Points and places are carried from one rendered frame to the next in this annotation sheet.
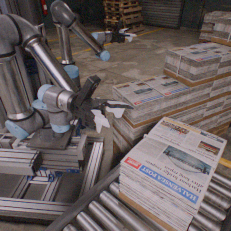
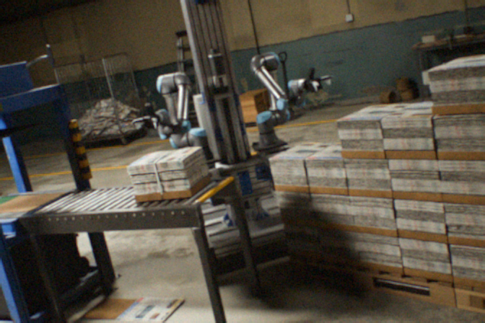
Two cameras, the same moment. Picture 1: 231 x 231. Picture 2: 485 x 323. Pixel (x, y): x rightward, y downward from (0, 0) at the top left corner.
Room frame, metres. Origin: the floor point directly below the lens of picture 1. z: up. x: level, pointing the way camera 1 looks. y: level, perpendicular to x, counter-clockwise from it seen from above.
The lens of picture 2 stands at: (0.12, -3.60, 1.66)
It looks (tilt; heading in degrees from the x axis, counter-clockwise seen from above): 13 degrees down; 75
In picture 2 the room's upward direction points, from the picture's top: 12 degrees counter-clockwise
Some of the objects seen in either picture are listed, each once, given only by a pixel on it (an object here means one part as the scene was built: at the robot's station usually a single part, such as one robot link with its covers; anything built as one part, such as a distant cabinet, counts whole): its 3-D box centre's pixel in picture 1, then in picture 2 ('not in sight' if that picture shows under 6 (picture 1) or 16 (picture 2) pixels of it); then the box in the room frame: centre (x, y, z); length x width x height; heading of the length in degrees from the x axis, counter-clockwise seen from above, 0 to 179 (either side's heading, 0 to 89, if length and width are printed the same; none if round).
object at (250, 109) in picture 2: not in sight; (239, 110); (2.83, 6.24, 0.28); 1.20 x 0.83 x 0.57; 138
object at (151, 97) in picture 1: (169, 116); (370, 214); (1.64, -0.56, 0.42); 1.17 x 0.39 x 0.83; 119
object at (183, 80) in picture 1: (188, 74); (379, 145); (1.71, -0.68, 0.86); 0.38 x 0.29 x 0.04; 28
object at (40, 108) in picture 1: (44, 111); (198, 137); (0.88, 0.39, 0.98); 0.13 x 0.12 x 0.14; 149
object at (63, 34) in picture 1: (65, 43); (273, 89); (1.50, 0.39, 1.19); 0.15 x 0.12 x 0.55; 20
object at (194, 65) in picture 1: (190, 65); (377, 130); (1.71, -0.68, 0.95); 0.38 x 0.29 x 0.23; 28
